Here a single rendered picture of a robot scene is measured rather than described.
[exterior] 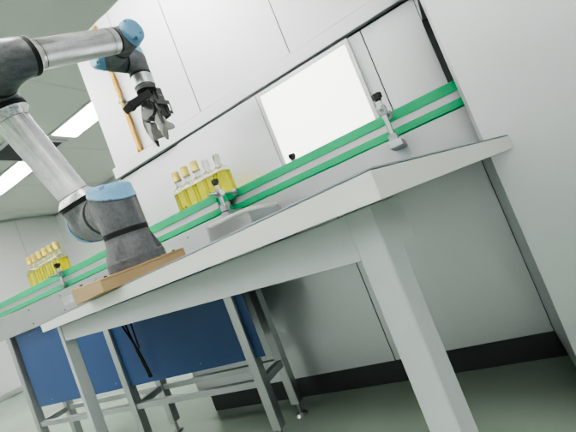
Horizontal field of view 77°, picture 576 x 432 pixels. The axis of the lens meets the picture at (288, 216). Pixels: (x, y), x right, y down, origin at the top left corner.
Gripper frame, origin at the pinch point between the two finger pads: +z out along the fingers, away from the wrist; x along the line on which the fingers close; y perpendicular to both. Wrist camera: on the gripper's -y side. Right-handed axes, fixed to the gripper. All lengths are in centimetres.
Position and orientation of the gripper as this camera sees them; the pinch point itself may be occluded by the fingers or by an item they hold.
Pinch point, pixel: (159, 140)
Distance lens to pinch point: 137.6
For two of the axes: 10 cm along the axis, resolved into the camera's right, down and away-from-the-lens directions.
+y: 5.5, -1.7, 8.1
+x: -7.5, 3.3, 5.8
